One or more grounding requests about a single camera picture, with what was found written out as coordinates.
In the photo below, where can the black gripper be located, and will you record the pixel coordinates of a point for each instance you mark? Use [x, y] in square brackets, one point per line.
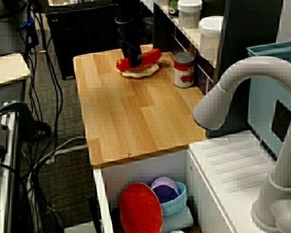
[129, 36]

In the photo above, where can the red toy sausage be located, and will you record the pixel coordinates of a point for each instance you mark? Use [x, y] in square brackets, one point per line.
[151, 54]

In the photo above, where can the red round plate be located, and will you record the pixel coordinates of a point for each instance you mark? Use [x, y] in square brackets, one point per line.
[140, 208]

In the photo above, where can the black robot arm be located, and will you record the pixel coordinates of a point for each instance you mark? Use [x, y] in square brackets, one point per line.
[126, 9]

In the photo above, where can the cream scalloped plate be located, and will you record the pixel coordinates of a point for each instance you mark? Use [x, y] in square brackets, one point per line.
[140, 74]

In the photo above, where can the black computer case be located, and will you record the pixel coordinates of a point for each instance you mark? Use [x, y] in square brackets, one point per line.
[87, 43]

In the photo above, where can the tomato soup can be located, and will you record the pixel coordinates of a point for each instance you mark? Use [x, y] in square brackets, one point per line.
[183, 72]

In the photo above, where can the green vegetable can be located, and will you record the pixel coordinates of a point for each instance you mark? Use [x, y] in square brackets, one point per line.
[172, 8]

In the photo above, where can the small white lidded container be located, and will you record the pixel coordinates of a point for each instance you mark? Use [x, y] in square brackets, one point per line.
[189, 14]

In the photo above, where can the large white lidded container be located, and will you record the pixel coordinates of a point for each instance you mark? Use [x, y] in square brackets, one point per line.
[209, 38]

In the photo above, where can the light wood side table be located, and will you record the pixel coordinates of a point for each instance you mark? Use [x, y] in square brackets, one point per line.
[7, 70]

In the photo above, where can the green power drill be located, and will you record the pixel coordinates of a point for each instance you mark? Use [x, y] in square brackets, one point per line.
[12, 106]

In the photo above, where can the grey toy faucet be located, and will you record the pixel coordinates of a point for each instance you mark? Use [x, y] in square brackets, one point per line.
[257, 70]

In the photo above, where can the purple toy cup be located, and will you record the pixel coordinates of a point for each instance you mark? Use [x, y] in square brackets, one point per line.
[165, 189]

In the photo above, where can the teal plastic bin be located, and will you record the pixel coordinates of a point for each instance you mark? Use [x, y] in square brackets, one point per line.
[262, 102]

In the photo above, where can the light blue bowl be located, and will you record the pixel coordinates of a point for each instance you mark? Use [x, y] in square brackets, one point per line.
[177, 206]

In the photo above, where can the white toy sink unit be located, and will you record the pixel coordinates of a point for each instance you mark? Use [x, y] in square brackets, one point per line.
[208, 194]

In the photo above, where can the pale blue plastic block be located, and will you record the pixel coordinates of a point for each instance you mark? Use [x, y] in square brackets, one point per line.
[179, 219]

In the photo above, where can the small white toy item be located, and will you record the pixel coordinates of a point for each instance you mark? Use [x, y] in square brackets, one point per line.
[176, 231]

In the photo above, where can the dark grey cabinet post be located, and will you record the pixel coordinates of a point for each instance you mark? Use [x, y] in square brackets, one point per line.
[247, 31]
[162, 31]

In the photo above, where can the aluminium frame rail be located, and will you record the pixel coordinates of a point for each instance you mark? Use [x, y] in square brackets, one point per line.
[9, 170]

